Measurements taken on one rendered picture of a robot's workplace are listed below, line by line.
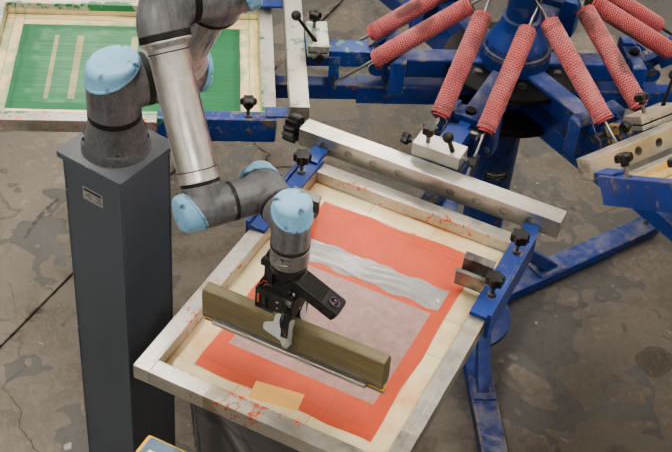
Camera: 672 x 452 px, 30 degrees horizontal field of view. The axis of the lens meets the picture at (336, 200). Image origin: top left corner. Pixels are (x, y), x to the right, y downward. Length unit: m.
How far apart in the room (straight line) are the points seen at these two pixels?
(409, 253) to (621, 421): 1.27
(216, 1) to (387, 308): 0.85
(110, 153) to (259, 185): 0.49
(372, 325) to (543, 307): 1.57
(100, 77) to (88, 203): 0.34
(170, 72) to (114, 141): 0.47
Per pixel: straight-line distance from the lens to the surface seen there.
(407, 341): 2.72
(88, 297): 3.05
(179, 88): 2.27
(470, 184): 3.00
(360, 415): 2.57
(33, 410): 3.85
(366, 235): 2.95
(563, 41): 3.23
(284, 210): 2.25
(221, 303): 2.52
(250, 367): 2.64
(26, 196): 4.54
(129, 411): 3.24
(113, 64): 2.64
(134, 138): 2.71
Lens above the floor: 2.92
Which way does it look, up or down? 40 degrees down
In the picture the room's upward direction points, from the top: 5 degrees clockwise
